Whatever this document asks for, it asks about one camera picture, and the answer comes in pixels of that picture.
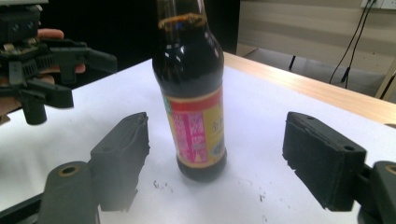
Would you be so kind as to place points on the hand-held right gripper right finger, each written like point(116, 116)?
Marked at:
point(323, 158)

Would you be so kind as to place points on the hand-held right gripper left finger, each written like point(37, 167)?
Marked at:
point(121, 155)

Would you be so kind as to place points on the dark soy sauce bottle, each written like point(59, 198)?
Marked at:
point(190, 62)

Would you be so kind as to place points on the wooden table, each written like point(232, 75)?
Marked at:
point(311, 85)

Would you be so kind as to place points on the white table sheet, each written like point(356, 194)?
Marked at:
point(255, 109)

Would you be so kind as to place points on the black panel leg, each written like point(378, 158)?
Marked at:
point(291, 63)

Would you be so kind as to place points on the beige panel post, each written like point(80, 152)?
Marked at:
point(387, 82)

